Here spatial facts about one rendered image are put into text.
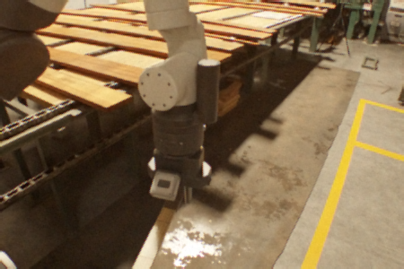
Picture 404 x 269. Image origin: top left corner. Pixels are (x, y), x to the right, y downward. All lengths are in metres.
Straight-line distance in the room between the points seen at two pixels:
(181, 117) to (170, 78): 0.08
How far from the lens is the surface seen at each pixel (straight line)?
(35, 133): 1.33
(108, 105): 1.26
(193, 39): 0.46
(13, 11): 0.46
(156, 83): 0.39
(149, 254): 0.46
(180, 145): 0.45
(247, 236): 1.79
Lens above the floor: 1.41
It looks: 32 degrees down
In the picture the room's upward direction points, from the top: 1 degrees clockwise
